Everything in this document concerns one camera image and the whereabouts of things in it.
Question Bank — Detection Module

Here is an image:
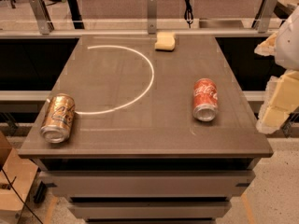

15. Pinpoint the left metal rail bracket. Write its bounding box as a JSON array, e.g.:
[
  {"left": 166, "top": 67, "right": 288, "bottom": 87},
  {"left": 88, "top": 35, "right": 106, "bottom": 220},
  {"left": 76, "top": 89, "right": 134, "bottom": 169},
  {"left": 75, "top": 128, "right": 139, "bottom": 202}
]
[{"left": 28, "top": 0, "right": 52, "bottom": 35}]

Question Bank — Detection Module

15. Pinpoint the right metal rail bracket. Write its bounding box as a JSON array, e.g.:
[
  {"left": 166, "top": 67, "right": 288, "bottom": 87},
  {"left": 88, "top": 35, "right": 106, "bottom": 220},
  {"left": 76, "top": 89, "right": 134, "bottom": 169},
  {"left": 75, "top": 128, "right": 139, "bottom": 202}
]
[{"left": 256, "top": 0, "right": 278, "bottom": 33}]

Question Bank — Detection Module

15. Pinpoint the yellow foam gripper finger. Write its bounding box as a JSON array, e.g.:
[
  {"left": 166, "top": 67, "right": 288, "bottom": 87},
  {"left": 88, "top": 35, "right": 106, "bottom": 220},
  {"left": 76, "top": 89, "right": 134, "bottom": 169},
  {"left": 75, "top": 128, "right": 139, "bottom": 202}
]
[
  {"left": 254, "top": 33, "right": 278, "bottom": 56},
  {"left": 256, "top": 70, "right": 299, "bottom": 134}
]

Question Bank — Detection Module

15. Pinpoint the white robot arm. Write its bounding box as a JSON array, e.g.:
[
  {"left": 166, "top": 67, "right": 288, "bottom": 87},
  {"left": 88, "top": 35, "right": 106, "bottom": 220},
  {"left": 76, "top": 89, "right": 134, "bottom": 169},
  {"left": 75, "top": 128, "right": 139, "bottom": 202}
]
[{"left": 254, "top": 7, "right": 299, "bottom": 134}]

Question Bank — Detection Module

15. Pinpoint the yellow sponge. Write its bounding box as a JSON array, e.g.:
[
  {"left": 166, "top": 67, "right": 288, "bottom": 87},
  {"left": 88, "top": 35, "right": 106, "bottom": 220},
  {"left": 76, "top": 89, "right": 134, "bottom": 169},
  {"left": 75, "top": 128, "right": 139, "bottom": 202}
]
[{"left": 154, "top": 32, "right": 176, "bottom": 51}]

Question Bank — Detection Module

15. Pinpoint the black floor cable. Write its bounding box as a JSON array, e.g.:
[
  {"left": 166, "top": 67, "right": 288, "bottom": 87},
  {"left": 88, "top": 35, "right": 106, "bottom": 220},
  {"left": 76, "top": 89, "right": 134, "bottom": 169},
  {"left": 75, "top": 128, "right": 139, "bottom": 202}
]
[{"left": 0, "top": 166, "right": 45, "bottom": 224}]

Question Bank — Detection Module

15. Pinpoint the cardboard box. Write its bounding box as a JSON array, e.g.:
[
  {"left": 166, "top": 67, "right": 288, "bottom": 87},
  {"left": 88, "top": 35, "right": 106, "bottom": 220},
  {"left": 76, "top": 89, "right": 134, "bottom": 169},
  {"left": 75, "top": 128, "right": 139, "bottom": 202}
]
[{"left": 0, "top": 133, "right": 37, "bottom": 224}]

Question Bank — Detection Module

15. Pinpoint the red coca-cola can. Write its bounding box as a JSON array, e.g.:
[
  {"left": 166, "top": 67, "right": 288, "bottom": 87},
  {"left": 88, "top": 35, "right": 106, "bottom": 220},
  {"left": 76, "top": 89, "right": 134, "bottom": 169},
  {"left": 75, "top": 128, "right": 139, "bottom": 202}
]
[{"left": 193, "top": 78, "right": 218, "bottom": 122}]

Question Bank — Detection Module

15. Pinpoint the black hanging cable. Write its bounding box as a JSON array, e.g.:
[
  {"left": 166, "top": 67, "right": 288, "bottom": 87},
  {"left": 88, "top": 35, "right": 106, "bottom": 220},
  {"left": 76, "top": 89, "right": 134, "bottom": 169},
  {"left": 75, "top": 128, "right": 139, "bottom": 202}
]
[{"left": 182, "top": 0, "right": 194, "bottom": 29}]

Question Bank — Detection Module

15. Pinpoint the orange gold soda can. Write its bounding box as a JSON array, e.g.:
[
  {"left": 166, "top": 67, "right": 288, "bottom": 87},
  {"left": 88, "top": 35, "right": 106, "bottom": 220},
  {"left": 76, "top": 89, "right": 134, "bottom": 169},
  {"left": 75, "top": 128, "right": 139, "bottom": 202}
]
[{"left": 40, "top": 93, "right": 75, "bottom": 144}]

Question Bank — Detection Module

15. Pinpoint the grey table with drawers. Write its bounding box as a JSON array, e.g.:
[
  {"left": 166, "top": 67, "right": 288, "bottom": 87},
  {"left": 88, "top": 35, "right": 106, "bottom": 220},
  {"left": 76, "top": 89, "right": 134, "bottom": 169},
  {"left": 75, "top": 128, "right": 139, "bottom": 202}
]
[{"left": 20, "top": 35, "right": 272, "bottom": 224}]

